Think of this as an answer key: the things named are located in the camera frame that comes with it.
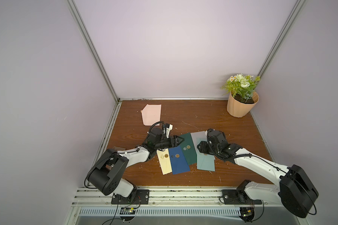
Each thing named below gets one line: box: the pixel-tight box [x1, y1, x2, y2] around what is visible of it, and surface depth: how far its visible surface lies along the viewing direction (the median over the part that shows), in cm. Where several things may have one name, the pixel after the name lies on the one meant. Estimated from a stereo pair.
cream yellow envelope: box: [156, 148, 173, 176], surface depth 87 cm
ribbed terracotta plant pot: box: [226, 91, 260, 118], surface depth 102 cm
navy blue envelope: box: [168, 145, 191, 175], surface depth 87 cm
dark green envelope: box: [179, 132, 198, 166], surface depth 92 cm
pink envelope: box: [141, 104, 162, 127], surface depth 114 cm
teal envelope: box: [196, 152, 216, 172], surface depth 87 cm
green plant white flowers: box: [220, 73, 261, 103], surface depth 91 cm
